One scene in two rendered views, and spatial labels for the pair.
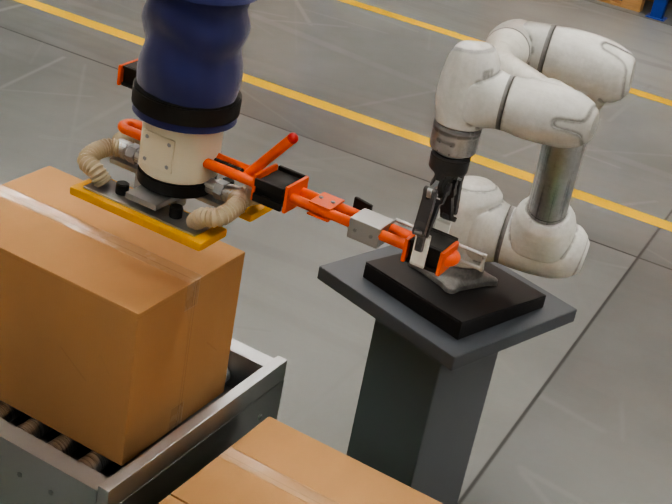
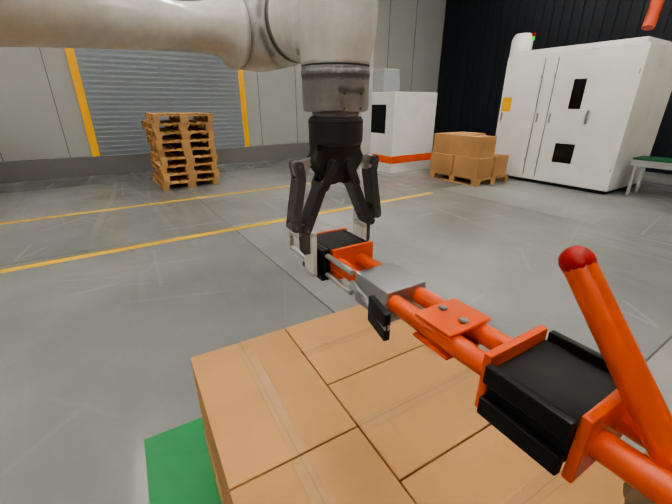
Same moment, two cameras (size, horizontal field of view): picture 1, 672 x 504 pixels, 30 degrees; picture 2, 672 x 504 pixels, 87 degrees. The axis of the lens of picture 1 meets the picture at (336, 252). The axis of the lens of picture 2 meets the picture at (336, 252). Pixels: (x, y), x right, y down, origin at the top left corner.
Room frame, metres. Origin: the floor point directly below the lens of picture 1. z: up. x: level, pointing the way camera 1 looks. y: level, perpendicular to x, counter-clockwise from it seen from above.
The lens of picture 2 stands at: (2.61, 0.12, 1.47)
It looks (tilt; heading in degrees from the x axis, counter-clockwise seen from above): 23 degrees down; 214
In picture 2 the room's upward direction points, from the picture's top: straight up
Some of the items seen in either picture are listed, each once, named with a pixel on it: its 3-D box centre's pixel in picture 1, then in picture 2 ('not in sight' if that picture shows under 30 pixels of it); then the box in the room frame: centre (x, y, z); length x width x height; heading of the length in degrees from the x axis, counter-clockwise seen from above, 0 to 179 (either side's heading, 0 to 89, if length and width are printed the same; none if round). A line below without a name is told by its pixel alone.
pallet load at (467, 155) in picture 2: not in sight; (469, 157); (-5.09, -1.82, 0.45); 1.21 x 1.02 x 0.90; 68
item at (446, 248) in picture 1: (429, 251); (339, 252); (2.17, -0.18, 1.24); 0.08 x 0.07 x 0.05; 65
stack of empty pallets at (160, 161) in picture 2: not in sight; (180, 148); (-1.59, -6.45, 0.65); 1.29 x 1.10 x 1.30; 68
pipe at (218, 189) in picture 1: (177, 175); not in sight; (2.43, 0.36, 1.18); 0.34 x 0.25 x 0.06; 65
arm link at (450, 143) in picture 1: (454, 137); (335, 92); (2.18, -0.18, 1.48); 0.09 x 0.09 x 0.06
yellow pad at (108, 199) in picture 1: (148, 204); not in sight; (2.34, 0.40, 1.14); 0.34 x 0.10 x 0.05; 65
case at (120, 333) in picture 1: (83, 306); not in sight; (2.53, 0.56, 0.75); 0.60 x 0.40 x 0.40; 65
